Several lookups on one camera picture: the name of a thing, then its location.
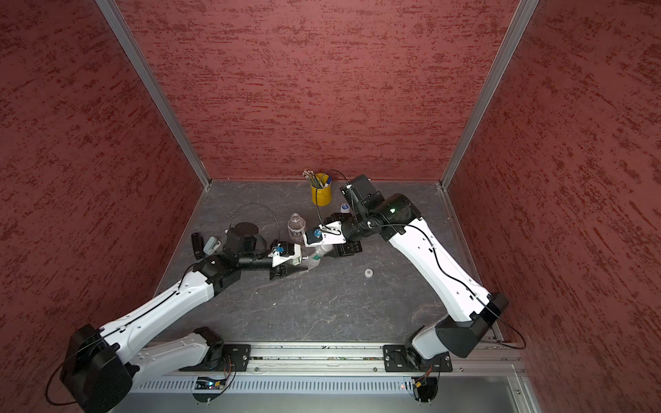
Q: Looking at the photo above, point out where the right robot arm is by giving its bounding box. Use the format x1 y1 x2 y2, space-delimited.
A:
322 175 509 362

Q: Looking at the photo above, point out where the yellow pencil cup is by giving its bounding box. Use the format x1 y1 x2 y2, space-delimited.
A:
311 173 332 207

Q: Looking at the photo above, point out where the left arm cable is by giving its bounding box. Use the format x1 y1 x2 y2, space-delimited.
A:
228 202 281 241

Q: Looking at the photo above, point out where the perforated cable tray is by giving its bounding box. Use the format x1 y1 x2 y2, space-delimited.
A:
134 375 415 396

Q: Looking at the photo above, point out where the grey small stapler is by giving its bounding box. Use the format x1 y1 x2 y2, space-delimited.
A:
203 237 221 256

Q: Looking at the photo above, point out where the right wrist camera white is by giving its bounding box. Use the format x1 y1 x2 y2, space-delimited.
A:
304 221 347 247

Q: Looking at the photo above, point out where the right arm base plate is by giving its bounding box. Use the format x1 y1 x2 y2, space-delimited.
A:
382 344 453 373

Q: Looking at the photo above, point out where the pencils bundle in cup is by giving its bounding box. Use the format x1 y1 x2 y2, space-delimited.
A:
303 170 325 189

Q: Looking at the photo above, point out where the black stapler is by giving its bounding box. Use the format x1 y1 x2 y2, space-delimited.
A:
191 232 206 260

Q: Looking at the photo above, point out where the clear bottle green label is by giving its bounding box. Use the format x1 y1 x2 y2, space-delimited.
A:
301 244 333 271

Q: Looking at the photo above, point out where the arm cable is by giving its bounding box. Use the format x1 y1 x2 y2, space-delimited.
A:
316 169 352 225
228 202 281 241

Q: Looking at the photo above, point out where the small clear bottle white label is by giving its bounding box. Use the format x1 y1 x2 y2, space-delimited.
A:
287 213 306 244

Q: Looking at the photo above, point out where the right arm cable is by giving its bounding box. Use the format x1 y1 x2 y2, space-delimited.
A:
316 169 352 225

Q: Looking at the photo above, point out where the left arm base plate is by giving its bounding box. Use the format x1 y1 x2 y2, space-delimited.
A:
180 344 252 373

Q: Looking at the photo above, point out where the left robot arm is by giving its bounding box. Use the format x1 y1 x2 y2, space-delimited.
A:
60 222 302 412

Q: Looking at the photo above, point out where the aluminium mounting rail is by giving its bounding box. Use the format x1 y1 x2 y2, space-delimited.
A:
127 338 527 380

